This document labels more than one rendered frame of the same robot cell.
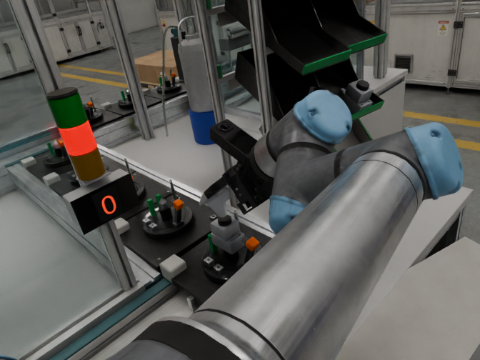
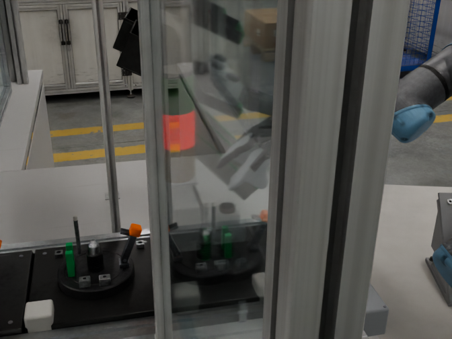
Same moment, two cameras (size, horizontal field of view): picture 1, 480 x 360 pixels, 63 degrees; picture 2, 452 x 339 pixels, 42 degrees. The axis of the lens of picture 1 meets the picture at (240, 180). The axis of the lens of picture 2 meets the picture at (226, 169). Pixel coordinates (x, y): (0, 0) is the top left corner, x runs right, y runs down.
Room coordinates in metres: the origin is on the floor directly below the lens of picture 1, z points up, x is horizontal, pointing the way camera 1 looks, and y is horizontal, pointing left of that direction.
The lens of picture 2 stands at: (0.25, 0.90, 1.63)
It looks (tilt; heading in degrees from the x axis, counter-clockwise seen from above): 26 degrees down; 297
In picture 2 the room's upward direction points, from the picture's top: 1 degrees clockwise
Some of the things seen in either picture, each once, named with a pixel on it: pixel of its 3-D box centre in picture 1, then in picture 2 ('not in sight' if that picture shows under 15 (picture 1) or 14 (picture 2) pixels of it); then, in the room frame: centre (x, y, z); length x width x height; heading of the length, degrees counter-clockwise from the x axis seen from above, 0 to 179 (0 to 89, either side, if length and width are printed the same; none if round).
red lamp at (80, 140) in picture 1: (78, 136); not in sight; (0.65, 0.27, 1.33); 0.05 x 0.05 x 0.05
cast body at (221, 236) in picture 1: (223, 229); not in sight; (0.69, 0.05, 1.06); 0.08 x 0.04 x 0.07; 40
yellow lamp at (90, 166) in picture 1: (87, 162); not in sight; (0.65, 0.27, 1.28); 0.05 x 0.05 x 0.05
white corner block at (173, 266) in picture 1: (173, 268); not in sight; (0.69, 0.18, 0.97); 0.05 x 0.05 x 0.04; 40
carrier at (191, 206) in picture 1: (165, 211); (94, 257); (0.88, 0.21, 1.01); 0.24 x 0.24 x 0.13; 40
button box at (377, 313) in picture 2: not in sight; (346, 288); (0.46, -0.03, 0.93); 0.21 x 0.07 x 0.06; 130
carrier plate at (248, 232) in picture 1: (233, 266); not in sight; (0.68, 0.04, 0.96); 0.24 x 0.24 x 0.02; 40
